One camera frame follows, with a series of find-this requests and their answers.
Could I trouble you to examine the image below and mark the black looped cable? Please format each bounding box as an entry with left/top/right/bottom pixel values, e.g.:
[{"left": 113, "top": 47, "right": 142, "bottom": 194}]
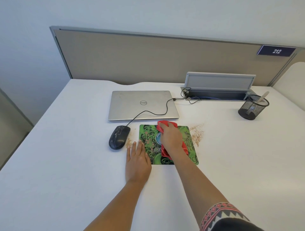
[{"left": 181, "top": 87, "right": 201, "bottom": 105}]

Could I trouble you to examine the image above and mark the beige desk partition panel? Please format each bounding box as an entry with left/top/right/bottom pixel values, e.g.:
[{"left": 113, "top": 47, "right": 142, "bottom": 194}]
[{"left": 49, "top": 25, "right": 305, "bottom": 87}]

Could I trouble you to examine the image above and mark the grey desk cable box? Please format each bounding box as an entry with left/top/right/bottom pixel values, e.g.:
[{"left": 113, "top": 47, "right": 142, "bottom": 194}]
[{"left": 180, "top": 72, "right": 257, "bottom": 102}]

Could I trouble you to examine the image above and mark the silver closed laptop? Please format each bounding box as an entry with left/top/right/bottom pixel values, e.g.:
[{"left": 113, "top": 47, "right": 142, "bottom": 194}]
[{"left": 108, "top": 90, "right": 180, "bottom": 122}]

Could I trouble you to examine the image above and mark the dark blue number sign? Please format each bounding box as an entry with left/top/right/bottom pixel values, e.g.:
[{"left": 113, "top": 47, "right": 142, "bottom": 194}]
[{"left": 257, "top": 45, "right": 297, "bottom": 57}]

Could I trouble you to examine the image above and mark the black computer mouse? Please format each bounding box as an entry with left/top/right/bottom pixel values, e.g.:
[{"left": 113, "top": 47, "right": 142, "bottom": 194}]
[{"left": 109, "top": 125, "right": 131, "bottom": 151}]

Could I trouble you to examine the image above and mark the black mouse cable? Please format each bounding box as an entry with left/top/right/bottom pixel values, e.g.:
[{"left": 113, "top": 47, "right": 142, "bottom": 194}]
[{"left": 125, "top": 97, "right": 178, "bottom": 127}]

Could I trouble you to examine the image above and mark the red cleaning cloth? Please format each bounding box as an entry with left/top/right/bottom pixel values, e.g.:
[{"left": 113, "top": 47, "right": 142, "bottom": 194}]
[{"left": 156, "top": 120, "right": 189, "bottom": 161}]

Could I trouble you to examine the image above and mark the green printed mouse pad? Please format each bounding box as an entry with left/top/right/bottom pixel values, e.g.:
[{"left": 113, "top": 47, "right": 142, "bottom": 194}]
[{"left": 139, "top": 124, "right": 199, "bottom": 165}]

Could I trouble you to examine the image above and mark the person's left hand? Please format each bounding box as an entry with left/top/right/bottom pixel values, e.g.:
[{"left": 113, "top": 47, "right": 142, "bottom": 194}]
[{"left": 125, "top": 140, "right": 152, "bottom": 185}]

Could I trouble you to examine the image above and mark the pale flat stick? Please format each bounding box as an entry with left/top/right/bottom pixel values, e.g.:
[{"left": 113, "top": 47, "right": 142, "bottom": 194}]
[{"left": 248, "top": 91, "right": 270, "bottom": 115}]

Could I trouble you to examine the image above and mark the patterned red and black sleeve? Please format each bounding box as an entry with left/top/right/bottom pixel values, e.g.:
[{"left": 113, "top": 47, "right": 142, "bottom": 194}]
[{"left": 199, "top": 202, "right": 264, "bottom": 231}]

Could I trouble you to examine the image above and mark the black mesh pen holder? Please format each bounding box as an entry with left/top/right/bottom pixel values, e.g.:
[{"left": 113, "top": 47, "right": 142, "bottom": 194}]
[{"left": 238, "top": 94, "right": 270, "bottom": 121}]

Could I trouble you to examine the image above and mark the person's right hand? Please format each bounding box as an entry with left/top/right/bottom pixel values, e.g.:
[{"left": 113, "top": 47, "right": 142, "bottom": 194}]
[{"left": 158, "top": 121, "right": 186, "bottom": 155}]

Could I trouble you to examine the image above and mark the person's right forearm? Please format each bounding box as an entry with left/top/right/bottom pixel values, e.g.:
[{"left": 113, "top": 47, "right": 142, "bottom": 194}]
[{"left": 167, "top": 150, "right": 230, "bottom": 220}]

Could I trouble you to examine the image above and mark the person's left forearm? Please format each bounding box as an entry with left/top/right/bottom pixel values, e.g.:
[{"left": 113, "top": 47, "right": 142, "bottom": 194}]
[{"left": 83, "top": 180, "right": 149, "bottom": 231}]

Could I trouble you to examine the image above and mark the large brown crumb scatter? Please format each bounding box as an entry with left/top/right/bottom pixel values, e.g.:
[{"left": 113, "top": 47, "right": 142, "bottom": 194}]
[{"left": 189, "top": 123, "right": 205, "bottom": 148}]

